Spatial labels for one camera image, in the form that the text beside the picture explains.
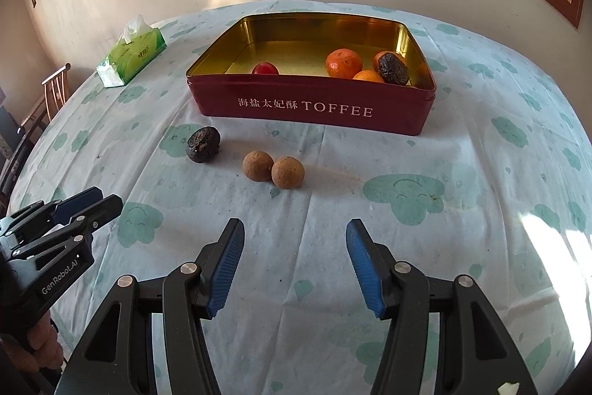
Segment light wooden chair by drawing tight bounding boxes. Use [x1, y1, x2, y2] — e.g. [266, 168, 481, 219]
[18, 63, 72, 137]

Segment cloud print tablecloth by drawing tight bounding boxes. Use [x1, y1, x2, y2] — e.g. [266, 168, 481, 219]
[0, 0, 592, 395]

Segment small brown longan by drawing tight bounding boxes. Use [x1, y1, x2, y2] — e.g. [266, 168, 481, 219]
[271, 157, 306, 190]
[242, 151, 275, 182]

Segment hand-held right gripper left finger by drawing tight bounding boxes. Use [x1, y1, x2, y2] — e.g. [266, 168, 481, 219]
[55, 218, 246, 395]

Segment dark chair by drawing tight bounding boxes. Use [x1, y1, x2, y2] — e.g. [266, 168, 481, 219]
[0, 87, 33, 211]

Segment red metal tin box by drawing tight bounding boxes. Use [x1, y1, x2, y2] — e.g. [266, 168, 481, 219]
[186, 12, 437, 137]

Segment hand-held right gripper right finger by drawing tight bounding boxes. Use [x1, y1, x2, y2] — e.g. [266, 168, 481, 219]
[345, 218, 539, 395]

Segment large orange mandarin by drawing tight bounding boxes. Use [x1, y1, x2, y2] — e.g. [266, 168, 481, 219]
[325, 48, 364, 80]

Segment small orange mandarin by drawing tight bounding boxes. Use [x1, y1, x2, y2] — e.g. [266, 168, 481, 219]
[372, 51, 408, 72]
[352, 70, 386, 84]

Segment person's left hand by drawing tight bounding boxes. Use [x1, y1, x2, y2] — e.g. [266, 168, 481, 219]
[0, 320, 64, 374]

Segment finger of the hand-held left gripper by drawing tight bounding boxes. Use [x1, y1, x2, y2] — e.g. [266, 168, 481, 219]
[10, 194, 125, 261]
[8, 186, 104, 235]

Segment green tissue pack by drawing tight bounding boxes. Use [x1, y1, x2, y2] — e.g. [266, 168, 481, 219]
[95, 14, 168, 88]

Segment dark wrinkled passion fruit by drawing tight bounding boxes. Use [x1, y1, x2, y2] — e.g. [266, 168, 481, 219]
[185, 126, 221, 164]
[377, 54, 410, 87]

